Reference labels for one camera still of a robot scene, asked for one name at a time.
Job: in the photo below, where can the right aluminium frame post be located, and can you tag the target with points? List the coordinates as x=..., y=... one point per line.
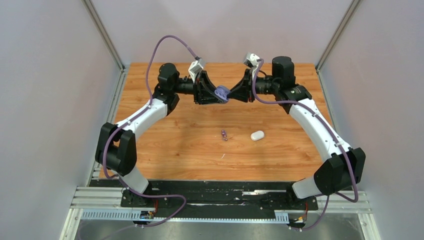
x=345, y=20

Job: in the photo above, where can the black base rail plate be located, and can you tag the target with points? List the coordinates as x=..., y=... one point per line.
x=218, y=199

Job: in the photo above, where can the blue-grey earbud case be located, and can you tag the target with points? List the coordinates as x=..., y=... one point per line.
x=222, y=93

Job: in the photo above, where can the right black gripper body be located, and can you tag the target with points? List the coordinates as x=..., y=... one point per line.
x=253, y=84

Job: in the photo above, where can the white earbud charging case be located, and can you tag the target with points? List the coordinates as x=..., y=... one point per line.
x=257, y=135

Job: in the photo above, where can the aluminium frame post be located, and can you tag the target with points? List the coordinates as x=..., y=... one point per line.
x=94, y=15
x=345, y=20

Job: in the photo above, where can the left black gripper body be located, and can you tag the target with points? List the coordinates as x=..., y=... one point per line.
x=198, y=87

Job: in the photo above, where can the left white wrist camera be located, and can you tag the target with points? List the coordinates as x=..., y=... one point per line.
x=196, y=67

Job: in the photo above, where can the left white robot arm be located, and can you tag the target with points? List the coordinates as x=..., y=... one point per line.
x=117, y=143

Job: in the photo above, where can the purple earbud upper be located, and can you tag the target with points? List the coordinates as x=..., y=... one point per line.
x=223, y=133

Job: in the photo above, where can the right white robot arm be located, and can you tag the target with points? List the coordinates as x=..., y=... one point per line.
x=342, y=165

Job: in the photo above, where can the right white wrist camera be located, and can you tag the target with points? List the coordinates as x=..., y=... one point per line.
x=254, y=62

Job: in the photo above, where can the left aluminium frame post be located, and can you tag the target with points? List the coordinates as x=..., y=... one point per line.
x=94, y=15

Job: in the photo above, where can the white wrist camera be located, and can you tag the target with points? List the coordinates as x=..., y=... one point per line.
x=254, y=62
x=196, y=67

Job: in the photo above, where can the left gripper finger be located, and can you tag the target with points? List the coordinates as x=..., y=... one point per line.
x=207, y=96
x=205, y=82

